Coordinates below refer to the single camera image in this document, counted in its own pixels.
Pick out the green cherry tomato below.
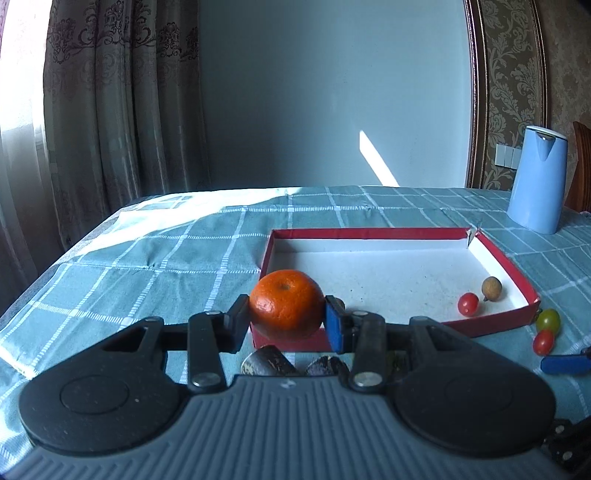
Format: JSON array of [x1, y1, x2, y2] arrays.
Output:
[[536, 308, 561, 334]]

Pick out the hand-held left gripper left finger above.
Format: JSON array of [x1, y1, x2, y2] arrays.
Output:
[[99, 294, 252, 394]]

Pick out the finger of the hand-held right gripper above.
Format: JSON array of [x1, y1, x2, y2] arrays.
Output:
[[540, 347, 591, 376], [545, 418, 591, 472]]

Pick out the teal checked tablecloth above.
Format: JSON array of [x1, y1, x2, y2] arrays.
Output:
[[0, 185, 591, 480]]

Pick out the light blue kettle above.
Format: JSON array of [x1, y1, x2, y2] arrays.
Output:
[[507, 124, 568, 234]]

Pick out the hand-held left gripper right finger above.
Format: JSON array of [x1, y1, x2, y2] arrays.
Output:
[[324, 295, 485, 395]]

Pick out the dark sugarcane piece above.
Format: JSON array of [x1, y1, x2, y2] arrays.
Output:
[[305, 355, 352, 377], [241, 347, 301, 377]]

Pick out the small brown longan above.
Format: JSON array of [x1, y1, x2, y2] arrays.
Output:
[[481, 276, 504, 301]]

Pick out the wooden chair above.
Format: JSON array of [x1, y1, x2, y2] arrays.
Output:
[[566, 121, 591, 213]]

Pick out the patterned brown curtain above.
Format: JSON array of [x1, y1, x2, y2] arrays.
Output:
[[44, 0, 211, 259]]

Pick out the white sheer curtain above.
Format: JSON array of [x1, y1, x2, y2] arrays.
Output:
[[0, 0, 54, 319]]

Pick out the white wall switch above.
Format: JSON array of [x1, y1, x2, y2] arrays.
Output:
[[495, 144, 523, 167]]

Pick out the dark wooden wall trim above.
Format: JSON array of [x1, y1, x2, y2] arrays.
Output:
[[463, 0, 486, 189]]

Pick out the orange mandarin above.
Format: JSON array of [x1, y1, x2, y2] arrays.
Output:
[[249, 270, 326, 343]]

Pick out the red shallow cardboard box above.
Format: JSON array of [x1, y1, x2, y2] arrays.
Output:
[[250, 227, 541, 352]]

